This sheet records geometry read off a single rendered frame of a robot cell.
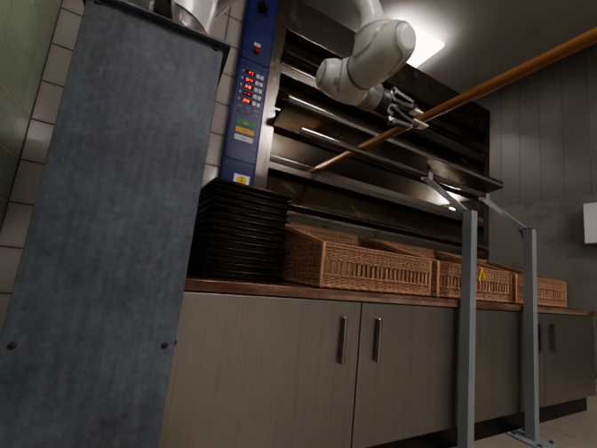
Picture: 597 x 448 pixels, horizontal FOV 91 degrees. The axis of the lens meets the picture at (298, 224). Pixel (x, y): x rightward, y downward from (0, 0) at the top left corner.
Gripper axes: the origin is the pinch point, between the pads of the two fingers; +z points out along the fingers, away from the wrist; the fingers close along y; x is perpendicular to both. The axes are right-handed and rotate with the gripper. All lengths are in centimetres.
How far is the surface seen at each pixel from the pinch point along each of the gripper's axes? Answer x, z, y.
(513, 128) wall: -107, 280, -136
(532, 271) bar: -4, 86, 45
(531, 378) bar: -5, 87, 93
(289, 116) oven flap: -59, -24, -18
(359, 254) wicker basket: -14, -10, 49
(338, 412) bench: -10, -17, 98
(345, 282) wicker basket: -14, -15, 59
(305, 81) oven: -64, -15, -45
